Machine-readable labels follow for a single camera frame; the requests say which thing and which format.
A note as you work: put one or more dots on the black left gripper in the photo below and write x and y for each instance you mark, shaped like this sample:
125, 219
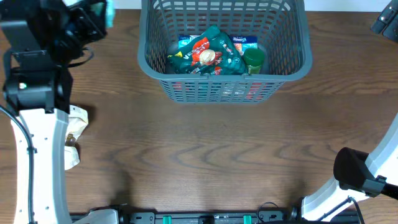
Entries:
88, 23

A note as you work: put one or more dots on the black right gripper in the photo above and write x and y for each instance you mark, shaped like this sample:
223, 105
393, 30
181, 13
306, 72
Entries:
384, 23

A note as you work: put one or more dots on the light teal small packet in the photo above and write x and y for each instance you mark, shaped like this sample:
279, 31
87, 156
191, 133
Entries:
109, 10

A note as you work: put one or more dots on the beige paper pouch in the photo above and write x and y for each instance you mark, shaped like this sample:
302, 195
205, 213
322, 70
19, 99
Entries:
78, 121

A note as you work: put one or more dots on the green lid jar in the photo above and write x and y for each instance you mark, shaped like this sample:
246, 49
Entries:
254, 59

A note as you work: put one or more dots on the blue tissue multipack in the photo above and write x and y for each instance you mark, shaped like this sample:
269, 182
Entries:
241, 43

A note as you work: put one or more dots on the green snack bag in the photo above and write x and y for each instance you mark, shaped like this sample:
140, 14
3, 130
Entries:
210, 53

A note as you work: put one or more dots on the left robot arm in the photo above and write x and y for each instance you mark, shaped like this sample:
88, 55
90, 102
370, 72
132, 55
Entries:
37, 92

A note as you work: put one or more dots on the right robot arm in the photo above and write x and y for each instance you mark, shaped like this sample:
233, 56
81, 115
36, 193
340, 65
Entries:
357, 176

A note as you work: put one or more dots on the grey plastic lattice basket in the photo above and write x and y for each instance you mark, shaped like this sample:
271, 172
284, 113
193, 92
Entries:
282, 34

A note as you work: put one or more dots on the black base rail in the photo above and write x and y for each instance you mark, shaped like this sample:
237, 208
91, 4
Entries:
265, 216

